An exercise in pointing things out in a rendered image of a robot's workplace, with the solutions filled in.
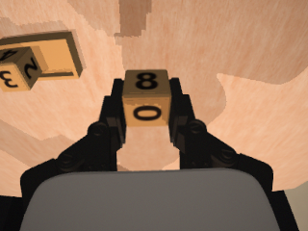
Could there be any wooden number cube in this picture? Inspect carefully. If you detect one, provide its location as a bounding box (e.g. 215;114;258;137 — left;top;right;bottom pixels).
0;46;42;92
122;69;171;127

